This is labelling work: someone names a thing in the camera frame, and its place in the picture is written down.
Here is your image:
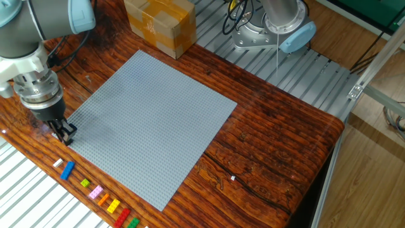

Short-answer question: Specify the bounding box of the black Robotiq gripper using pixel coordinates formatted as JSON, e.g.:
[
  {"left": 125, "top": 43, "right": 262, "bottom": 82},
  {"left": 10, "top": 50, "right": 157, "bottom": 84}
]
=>
[{"left": 30, "top": 98, "right": 78, "bottom": 147}]

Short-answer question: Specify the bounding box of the long blue Lego brick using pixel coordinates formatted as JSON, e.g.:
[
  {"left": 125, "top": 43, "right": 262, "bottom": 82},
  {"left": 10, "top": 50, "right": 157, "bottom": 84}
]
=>
[{"left": 59, "top": 161, "right": 76, "bottom": 181}]

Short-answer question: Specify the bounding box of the pink Lego brick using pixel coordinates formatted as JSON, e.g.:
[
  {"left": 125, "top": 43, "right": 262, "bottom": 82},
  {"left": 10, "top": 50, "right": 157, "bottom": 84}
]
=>
[{"left": 88, "top": 185, "right": 104, "bottom": 200}]

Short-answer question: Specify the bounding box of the grey Lego baseplate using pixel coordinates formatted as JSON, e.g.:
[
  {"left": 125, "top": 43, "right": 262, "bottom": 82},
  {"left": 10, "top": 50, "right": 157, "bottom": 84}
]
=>
[{"left": 66, "top": 49, "right": 238, "bottom": 212}]

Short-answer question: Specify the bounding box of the yellow Lego brick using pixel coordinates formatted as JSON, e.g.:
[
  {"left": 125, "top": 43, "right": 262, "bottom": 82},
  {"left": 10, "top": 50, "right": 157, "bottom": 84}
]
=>
[{"left": 106, "top": 198, "right": 122, "bottom": 214}]

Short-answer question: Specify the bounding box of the long red Lego brick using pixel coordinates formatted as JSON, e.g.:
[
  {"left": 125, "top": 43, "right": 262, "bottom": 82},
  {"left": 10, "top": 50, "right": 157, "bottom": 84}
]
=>
[{"left": 113, "top": 208, "right": 132, "bottom": 228}]

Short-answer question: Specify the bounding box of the taped cardboard box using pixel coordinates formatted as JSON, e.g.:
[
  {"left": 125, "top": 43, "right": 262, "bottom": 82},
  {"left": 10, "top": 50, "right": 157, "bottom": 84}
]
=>
[{"left": 123, "top": 0, "right": 197, "bottom": 60}]

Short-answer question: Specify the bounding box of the aluminium cross beam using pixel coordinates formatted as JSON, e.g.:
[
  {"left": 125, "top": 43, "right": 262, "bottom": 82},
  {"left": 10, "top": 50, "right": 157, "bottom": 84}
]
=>
[{"left": 363, "top": 85, "right": 405, "bottom": 118}]

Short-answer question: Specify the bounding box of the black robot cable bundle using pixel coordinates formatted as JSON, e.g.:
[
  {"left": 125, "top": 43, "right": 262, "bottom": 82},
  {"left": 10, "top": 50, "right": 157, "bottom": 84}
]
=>
[{"left": 47, "top": 0, "right": 254, "bottom": 72}]

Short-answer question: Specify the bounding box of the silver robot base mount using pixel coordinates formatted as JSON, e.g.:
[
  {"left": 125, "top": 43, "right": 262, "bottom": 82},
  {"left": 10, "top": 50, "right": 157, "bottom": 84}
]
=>
[{"left": 232, "top": 6, "right": 285, "bottom": 51}]

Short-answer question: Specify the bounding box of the silver metal bracket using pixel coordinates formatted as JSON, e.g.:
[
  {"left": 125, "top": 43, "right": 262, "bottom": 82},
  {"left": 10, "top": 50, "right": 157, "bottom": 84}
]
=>
[{"left": 347, "top": 83, "right": 365, "bottom": 101}]

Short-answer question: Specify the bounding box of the aluminium frame post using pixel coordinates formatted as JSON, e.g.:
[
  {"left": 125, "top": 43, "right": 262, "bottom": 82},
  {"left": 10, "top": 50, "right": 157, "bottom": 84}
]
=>
[{"left": 347, "top": 22, "right": 405, "bottom": 101}]

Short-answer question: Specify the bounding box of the grey cable coil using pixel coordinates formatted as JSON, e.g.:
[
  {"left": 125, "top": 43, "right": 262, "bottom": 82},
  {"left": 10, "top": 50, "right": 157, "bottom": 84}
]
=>
[{"left": 382, "top": 101, "right": 405, "bottom": 142}]

